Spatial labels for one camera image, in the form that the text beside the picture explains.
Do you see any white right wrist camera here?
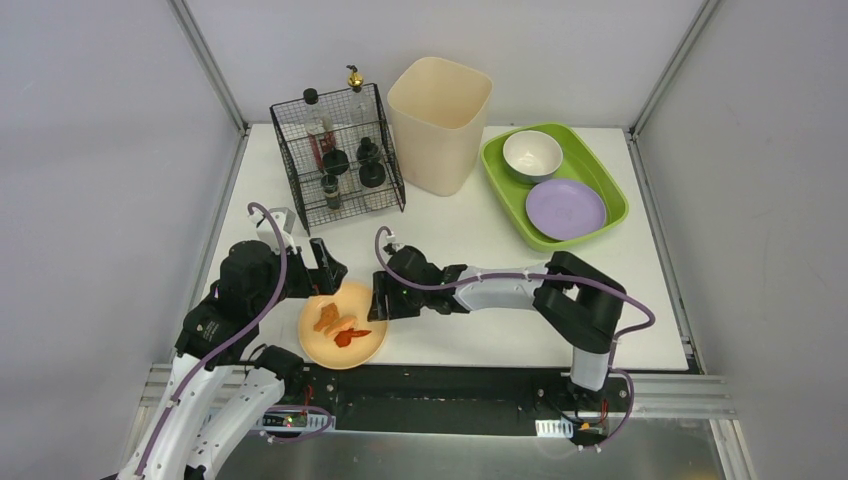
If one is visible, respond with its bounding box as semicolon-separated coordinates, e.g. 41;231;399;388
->
382;229;403;256

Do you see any cream plastic bin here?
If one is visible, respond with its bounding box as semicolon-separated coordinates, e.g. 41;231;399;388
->
387;57;493;197

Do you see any pink sausage slice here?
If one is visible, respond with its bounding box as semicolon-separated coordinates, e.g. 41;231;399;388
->
324;315;358;339

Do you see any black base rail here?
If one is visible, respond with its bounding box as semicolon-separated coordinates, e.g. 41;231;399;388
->
260;364;631;437

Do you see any clear glass oil bottle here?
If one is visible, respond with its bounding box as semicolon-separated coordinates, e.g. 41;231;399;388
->
346;64;378;139

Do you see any red label sauce bottle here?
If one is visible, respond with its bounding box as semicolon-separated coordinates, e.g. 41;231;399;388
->
303;88;336;170

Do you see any small pepper shaker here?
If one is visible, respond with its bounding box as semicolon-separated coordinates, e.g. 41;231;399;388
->
321;174;342;211

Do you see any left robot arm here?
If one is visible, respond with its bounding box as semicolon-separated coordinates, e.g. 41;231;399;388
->
116;238;347;479

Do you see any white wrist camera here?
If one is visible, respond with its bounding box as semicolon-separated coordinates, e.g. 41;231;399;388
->
382;229;403;256
252;207;297;254

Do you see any white bowl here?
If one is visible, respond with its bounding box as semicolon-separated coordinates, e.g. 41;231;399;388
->
502;130;564;184

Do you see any glossy lid spice jar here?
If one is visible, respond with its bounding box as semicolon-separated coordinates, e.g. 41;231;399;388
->
356;136;382;165

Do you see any orange plate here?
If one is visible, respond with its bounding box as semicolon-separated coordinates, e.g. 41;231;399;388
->
298;281;388;370

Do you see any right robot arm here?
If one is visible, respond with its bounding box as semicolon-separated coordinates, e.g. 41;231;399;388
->
368;245;626;392

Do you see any black lid seasoning jar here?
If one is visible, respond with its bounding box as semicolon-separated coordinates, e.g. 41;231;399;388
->
322;148;350;177

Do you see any purple plate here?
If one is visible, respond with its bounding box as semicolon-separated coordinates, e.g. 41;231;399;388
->
525;178;607;241

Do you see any black lid spice jar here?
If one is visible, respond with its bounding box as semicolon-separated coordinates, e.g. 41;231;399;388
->
358;161;386;195

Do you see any green plastic tub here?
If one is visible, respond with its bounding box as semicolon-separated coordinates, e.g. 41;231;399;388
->
480;123;629;252

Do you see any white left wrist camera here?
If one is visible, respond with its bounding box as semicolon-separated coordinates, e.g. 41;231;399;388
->
252;207;297;254

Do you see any black wire rack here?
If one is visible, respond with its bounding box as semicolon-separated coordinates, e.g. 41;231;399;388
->
269;83;407;232

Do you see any red shrimp piece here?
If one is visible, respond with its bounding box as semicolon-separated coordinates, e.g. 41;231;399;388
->
334;328;372;348

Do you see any fried chicken piece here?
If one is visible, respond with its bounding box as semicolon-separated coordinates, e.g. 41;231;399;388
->
313;303;340;332

